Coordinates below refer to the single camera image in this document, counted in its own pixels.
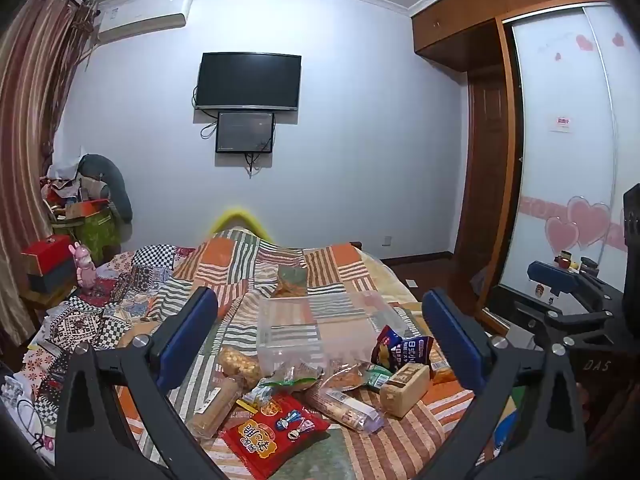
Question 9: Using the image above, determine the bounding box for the pile of boxes and papers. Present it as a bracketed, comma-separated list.
[40, 147, 111, 223]

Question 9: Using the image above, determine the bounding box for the red and grey box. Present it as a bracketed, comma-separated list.
[20, 234, 77, 294]

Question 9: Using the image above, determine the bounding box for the yellow curved cushion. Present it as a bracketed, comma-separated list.
[209, 205, 274, 242]

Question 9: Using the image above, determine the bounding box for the yellow green snack packet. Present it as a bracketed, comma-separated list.
[241, 384, 277, 417]

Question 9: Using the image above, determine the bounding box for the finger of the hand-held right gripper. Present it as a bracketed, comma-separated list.
[486, 284, 627, 350]
[527, 259, 626, 313]

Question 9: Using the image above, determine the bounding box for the grey body pillow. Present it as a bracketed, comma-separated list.
[79, 152, 134, 224]

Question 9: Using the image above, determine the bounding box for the checkered patchwork quilt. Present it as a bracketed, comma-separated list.
[15, 244, 201, 461]

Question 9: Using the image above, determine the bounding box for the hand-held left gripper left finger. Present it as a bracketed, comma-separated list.
[54, 286, 227, 480]

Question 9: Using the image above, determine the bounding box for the clear plastic container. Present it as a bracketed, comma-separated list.
[256, 289, 417, 380]

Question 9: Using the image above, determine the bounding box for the wooden bedside stool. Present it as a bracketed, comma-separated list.
[22, 282, 79, 319]

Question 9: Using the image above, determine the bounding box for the clear wafer pack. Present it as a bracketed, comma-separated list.
[304, 384, 387, 434]

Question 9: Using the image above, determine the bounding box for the pink rabbit toy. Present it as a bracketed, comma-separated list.
[73, 241, 97, 292]

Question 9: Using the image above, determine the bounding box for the clear bag with green seal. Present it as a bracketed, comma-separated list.
[259, 361, 327, 397]

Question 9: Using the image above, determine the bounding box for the tan cake block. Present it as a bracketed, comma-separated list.
[379, 361, 432, 419]

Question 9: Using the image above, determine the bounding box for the wooden wardrobe with sliding door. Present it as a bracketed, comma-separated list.
[409, 0, 640, 342]

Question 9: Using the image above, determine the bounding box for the yellow fleece blanket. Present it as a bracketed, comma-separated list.
[359, 249, 437, 312]

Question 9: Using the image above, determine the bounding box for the orange snack clear bag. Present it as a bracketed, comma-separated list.
[319, 364, 372, 392]

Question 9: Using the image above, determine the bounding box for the long tan biscuit sleeve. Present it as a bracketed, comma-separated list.
[186, 376, 242, 442]

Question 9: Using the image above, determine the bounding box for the golden puff snack clear bag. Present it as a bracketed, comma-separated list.
[216, 344, 264, 387]

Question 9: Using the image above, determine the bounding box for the striped patchwork blanket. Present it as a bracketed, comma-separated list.
[115, 227, 521, 480]

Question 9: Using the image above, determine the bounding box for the striped brown curtain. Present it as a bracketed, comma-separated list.
[0, 0, 102, 343]

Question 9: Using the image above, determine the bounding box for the dark blue snack packet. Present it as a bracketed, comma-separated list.
[369, 324, 437, 369]

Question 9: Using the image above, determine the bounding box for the small black wall monitor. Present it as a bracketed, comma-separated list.
[214, 111, 276, 155]

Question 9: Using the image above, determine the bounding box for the green patterned box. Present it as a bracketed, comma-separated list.
[74, 206, 120, 257]

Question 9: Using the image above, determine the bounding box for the white air conditioner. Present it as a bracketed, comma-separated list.
[96, 0, 194, 47]

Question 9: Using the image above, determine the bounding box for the black wall television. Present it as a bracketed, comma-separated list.
[194, 51, 303, 112]

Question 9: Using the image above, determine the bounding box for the small orange snack packet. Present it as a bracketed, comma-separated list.
[429, 346, 454, 387]

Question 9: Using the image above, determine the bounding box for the red snack packet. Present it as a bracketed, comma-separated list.
[221, 394, 332, 480]

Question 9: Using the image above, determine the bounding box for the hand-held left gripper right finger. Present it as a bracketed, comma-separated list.
[421, 287, 587, 480]

